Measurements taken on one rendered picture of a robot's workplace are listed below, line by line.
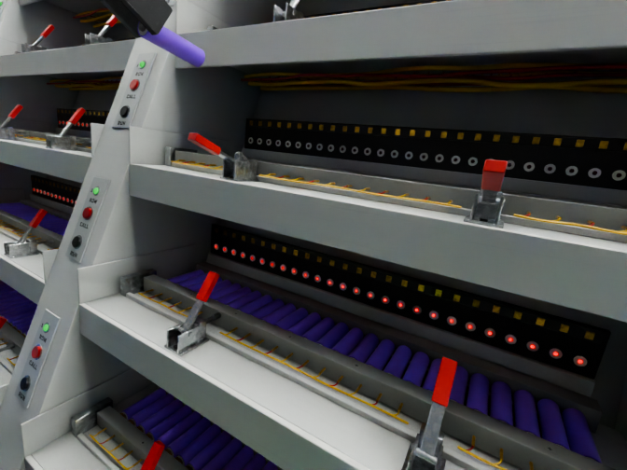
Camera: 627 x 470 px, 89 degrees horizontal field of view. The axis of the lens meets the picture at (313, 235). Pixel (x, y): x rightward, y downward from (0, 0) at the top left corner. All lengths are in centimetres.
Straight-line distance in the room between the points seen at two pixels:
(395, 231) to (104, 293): 42
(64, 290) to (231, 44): 41
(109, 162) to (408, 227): 44
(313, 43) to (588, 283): 34
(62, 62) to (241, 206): 58
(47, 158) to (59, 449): 46
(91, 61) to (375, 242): 63
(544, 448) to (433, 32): 37
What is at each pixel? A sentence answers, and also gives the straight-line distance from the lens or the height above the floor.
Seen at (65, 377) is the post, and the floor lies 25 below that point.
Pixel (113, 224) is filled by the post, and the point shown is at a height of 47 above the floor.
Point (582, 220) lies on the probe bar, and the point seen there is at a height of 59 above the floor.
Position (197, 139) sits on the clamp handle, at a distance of 35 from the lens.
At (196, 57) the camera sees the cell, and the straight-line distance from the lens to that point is 39.
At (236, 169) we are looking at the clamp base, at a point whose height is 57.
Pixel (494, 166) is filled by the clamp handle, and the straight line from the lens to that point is 23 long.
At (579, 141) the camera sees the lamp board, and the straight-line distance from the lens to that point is 47.
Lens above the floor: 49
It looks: 5 degrees up
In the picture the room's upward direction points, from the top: 16 degrees clockwise
